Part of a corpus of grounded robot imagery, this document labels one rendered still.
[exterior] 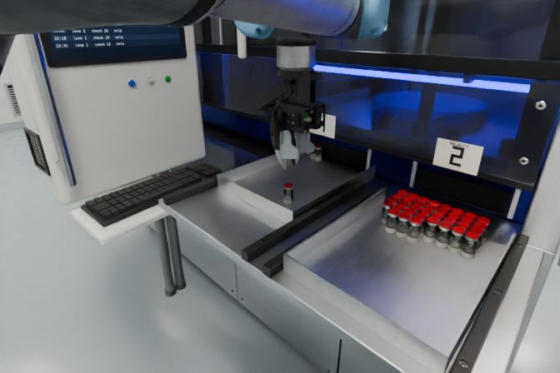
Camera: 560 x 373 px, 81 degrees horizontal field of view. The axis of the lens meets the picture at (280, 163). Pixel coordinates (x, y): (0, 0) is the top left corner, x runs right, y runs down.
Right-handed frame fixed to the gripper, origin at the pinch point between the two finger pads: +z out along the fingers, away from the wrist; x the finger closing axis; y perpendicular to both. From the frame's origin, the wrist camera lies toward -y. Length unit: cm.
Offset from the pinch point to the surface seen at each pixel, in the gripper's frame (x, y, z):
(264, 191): 0.0, -7.8, 10.4
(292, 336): 19, -14, 84
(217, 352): 0, -40, 99
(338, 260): -9.0, 20.8, 10.3
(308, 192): 7.0, 0.7, 10.5
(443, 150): 19.5, 25.9, -4.0
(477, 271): 4.7, 39.1, 10.4
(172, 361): -15, -50, 99
